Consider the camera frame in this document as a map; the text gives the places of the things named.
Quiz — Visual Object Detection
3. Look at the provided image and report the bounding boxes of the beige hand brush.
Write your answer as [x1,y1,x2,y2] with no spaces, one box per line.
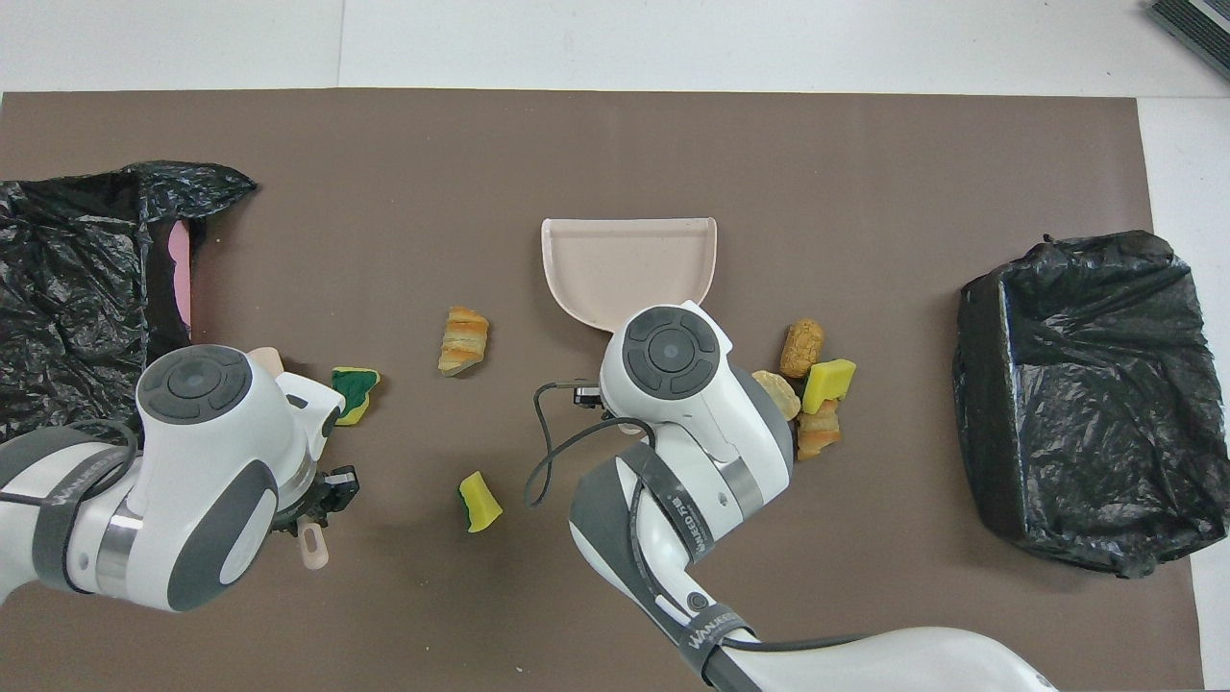
[252,346,332,572]

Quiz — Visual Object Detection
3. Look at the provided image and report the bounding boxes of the pale bread slice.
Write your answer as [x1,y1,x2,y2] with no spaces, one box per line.
[752,370,802,422]

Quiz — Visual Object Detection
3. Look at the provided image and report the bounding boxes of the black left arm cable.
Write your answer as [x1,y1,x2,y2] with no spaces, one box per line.
[0,418,140,507]

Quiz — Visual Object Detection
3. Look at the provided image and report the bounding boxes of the yellow sponge block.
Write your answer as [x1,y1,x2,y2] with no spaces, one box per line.
[801,358,857,415]

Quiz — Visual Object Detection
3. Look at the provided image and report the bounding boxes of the black trash bag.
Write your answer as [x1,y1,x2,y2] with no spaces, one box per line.
[0,161,258,445]

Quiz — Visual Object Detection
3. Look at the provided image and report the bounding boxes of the yellow wedge sponge piece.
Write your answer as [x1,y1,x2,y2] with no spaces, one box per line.
[458,470,504,533]

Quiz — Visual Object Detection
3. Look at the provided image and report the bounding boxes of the tan croissant piece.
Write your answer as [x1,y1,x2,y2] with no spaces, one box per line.
[438,306,490,378]

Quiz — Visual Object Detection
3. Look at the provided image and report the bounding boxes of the green and yellow sponge piece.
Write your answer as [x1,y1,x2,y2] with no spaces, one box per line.
[331,367,381,427]

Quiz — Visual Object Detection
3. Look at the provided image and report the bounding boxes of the brown bread roll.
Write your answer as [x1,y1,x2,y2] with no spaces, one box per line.
[779,319,825,380]

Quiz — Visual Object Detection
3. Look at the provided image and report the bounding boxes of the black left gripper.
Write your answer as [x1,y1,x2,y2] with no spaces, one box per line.
[272,465,361,537]

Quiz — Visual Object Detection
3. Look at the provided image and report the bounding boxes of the orange striped croissant piece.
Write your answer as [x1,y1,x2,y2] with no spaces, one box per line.
[796,399,842,461]

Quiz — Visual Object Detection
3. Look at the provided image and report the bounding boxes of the beige plastic dustpan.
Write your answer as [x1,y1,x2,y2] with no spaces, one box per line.
[541,217,720,334]

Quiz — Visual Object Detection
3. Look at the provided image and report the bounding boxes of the black bag-lined bin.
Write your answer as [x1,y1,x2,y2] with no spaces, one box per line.
[952,230,1230,578]

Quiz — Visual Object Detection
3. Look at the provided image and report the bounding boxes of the pink plastic bin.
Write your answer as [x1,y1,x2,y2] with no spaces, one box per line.
[165,219,193,333]

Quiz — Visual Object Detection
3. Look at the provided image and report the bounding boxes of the dark ribbed vent panel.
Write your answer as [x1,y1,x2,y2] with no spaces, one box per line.
[1148,0,1230,83]

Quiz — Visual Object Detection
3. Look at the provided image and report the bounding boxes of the brown table mat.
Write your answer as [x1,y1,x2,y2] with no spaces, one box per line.
[0,88,1204,692]

